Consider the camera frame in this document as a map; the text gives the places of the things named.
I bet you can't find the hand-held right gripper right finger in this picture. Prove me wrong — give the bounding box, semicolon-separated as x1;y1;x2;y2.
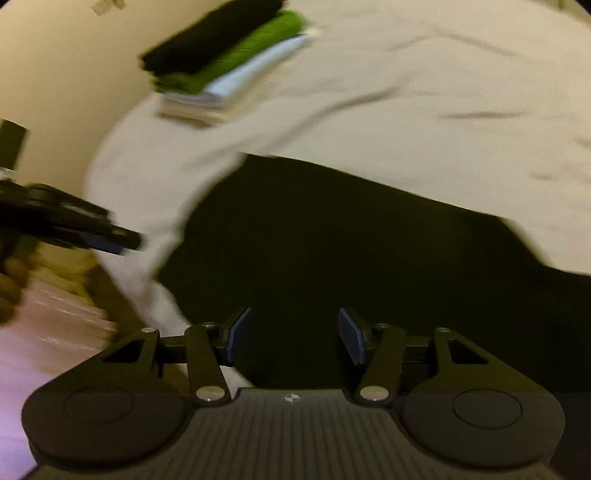
338;308;532;407

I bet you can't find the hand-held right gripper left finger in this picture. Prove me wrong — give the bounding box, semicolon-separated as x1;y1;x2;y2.
60;307;252;407

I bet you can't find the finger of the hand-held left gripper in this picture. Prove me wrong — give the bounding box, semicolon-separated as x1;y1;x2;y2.
60;191;114;223
55;224;143;256

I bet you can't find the black garment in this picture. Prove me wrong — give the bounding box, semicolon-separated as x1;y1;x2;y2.
140;0;284;75
157;152;591;393

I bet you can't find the person's left hand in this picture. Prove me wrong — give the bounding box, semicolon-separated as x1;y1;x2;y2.
0;257;30;326

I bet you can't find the dark object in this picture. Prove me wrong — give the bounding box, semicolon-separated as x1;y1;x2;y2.
0;119;29;172

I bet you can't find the folded white garment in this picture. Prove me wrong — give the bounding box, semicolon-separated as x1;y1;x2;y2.
157;28;321;129

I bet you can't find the folded black garment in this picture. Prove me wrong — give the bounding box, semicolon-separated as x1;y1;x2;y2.
140;0;284;75

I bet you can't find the folded green knitted sweater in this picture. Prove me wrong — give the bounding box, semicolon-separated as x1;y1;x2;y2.
152;10;308;96

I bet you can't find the folded light blue garment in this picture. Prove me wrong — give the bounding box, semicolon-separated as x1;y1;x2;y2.
164;32;315;109

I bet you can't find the white bed cover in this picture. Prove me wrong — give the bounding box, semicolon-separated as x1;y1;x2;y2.
83;0;591;388

